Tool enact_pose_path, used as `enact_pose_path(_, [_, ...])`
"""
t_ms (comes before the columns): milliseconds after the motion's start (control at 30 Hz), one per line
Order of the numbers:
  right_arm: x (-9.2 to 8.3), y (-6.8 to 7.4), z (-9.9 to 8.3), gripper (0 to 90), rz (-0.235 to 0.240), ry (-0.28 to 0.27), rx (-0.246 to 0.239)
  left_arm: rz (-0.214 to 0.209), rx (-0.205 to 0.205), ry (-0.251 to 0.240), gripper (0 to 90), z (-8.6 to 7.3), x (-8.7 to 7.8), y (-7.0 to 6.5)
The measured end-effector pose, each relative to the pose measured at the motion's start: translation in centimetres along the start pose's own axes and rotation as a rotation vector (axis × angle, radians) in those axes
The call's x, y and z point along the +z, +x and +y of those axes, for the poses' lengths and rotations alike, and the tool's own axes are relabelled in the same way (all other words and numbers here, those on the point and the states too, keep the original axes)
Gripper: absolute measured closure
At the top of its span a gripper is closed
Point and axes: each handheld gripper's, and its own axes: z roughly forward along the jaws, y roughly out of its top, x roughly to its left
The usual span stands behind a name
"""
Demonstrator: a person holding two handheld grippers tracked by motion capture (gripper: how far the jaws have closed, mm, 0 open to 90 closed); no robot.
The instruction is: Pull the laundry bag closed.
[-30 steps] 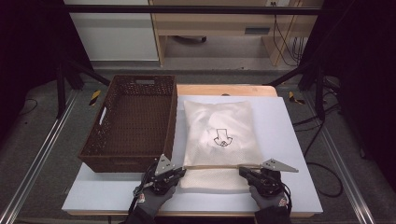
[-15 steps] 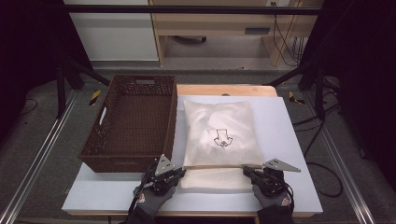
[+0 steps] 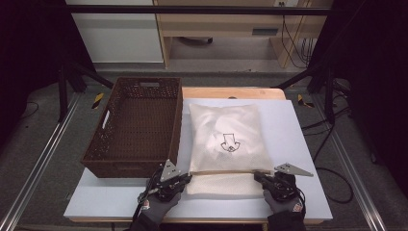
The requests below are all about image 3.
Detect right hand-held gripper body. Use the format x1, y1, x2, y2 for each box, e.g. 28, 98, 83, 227
268, 163, 315, 202

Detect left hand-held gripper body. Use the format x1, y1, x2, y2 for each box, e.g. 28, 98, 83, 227
150, 159, 182, 202

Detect brown woven basket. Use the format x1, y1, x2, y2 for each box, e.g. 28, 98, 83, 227
80, 76, 184, 179

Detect cream mesh laundry bag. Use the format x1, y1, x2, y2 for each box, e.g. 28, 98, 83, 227
186, 103, 275, 196

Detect person's right hand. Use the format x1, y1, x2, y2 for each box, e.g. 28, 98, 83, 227
263, 190, 304, 216

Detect person's left hand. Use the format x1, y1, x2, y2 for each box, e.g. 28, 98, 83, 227
138, 184, 182, 225

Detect white board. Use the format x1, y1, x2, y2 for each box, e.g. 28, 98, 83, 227
63, 97, 334, 221

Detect yellow black tape marker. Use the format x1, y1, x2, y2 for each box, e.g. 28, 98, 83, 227
90, 92, 105, 110
296, 93, 316, 109

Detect black metal stand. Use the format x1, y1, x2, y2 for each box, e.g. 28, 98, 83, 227
57, 61, 115, 123
272, 62, 338, 124

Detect wooden table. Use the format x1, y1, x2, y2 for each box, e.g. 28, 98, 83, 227
68, 86, 325, 225

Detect black curtain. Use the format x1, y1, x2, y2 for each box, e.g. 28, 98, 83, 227
309, 0, 408, 193
0, 0, 97, 145

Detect white cabinet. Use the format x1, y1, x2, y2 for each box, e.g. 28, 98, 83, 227
64, 0, 165, 64

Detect light wooden desk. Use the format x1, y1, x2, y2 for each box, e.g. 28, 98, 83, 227
153, 0, 335, 69

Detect black metal bar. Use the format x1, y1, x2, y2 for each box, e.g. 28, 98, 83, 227
65, 4, 333, 16

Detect aluminium rail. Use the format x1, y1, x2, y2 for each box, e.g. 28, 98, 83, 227
0, 92, 83, 231
312, 95, 388, 231

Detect hanging black cables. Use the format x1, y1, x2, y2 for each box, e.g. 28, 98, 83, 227
280, 13, 314, 69

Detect thin black floor cable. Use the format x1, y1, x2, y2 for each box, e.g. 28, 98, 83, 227
20, 101, 40, 120

